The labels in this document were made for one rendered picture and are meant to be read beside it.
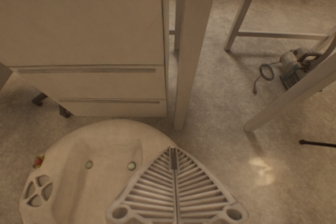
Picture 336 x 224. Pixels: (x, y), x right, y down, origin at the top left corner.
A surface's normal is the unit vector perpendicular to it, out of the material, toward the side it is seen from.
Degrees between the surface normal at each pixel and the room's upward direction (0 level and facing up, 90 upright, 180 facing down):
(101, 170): 1
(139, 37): 90
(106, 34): 90
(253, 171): 0
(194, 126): 0
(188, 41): 90
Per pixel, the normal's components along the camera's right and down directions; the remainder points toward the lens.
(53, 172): -0.01, -0.44
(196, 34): -0.03, 0.89
